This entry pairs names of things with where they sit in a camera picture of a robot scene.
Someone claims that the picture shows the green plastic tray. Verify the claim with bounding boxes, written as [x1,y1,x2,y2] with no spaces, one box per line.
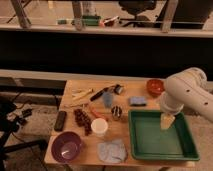
[128,110,200,161]

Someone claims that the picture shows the light blue towel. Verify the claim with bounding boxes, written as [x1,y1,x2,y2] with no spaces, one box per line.
[97,139,127,164]

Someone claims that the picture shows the red handled tool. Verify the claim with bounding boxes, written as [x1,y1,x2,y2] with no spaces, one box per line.
[89,105,108,121]

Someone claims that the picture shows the red bowl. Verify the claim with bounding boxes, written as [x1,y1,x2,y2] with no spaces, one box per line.
[146,79,164,97]

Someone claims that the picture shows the small black metal clip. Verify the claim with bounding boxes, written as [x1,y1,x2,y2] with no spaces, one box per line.
[114,84,123,94]

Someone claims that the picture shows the purple bowl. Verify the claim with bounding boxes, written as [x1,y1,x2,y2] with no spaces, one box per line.
[51,131,82,163]

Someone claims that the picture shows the blue sponge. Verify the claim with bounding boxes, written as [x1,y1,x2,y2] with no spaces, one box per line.
[129,97,147,106]

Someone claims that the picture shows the beige wooden sticks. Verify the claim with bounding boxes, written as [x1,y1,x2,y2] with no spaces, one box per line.
[72,89,93,101]

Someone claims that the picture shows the black remote control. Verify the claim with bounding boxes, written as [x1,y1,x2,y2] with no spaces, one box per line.
[54,111,67,132]

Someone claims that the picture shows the white paper cup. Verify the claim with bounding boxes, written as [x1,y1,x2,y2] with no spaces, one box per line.
[91,118,108,137]

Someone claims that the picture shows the green box on shelf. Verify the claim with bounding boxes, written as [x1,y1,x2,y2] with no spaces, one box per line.
[82,15,101,26]

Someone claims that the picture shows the black office chair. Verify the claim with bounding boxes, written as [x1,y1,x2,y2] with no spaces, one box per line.
[118,0,157,27]

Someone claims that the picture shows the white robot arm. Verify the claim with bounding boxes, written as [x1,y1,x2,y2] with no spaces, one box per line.
[159,67,213,130]

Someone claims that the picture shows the black handled brush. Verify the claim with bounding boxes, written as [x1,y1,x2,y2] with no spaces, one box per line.
[90,87,114,108]

